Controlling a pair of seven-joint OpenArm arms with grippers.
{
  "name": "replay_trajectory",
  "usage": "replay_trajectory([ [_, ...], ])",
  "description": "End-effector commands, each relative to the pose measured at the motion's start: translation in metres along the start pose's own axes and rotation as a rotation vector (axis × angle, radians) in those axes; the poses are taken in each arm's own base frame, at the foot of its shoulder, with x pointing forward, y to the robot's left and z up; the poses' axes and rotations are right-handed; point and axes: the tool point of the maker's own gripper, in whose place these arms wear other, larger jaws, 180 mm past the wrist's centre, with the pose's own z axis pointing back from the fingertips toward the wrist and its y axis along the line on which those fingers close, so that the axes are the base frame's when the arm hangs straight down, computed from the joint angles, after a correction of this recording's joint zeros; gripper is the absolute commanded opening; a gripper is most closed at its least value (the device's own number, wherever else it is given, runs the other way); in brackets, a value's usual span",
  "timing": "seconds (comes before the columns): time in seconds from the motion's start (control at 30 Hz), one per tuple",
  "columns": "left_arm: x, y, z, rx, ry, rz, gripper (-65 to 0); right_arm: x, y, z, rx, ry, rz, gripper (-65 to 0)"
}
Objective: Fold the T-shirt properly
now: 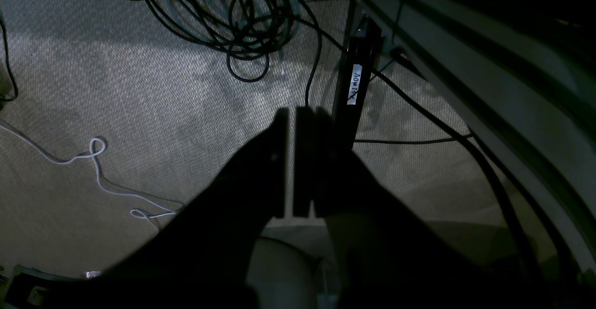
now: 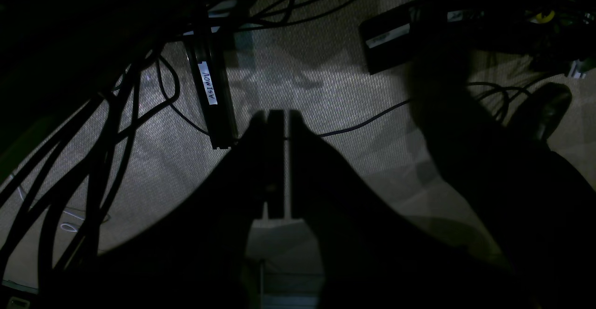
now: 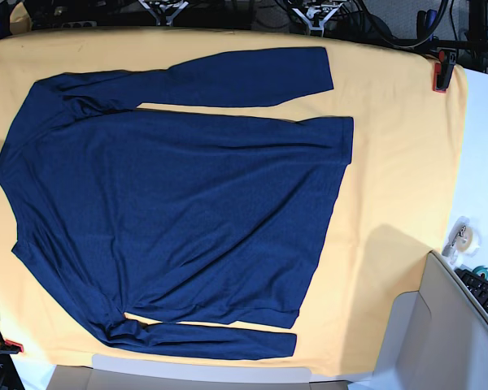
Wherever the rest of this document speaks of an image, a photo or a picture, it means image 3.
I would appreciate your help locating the navy blue long-sleeve shirt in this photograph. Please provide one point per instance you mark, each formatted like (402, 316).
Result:
(172, 233)

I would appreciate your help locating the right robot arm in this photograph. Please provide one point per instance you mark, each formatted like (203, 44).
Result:
(164, 11)

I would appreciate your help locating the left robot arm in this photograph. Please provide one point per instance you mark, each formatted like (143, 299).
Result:
(315, 14)

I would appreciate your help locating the yellow table cloth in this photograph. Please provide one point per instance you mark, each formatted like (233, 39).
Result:
(393, 207)

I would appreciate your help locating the clear tape dispenser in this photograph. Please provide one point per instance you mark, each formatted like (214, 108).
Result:
(464, 239)

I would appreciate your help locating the red clamp top right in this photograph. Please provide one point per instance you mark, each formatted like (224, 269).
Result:
(443, 70)

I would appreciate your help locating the red clamp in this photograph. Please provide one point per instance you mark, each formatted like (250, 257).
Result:
(443, 70)
(10, 347)

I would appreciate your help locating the green tape roll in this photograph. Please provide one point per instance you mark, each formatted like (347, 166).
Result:
(481, 271)

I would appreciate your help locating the black keyboard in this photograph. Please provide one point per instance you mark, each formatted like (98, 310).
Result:
(477, 285)

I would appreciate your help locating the red clamp bottom left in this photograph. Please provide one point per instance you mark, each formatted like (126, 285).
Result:
(10, 347)

